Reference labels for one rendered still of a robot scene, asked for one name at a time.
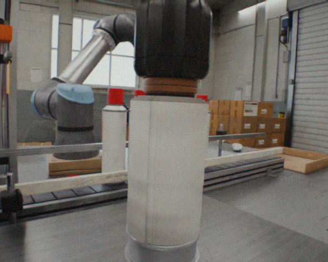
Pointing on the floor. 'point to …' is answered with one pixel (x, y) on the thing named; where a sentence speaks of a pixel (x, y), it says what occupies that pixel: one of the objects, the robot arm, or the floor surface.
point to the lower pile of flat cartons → (34, 143)
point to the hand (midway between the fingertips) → (105, 115)
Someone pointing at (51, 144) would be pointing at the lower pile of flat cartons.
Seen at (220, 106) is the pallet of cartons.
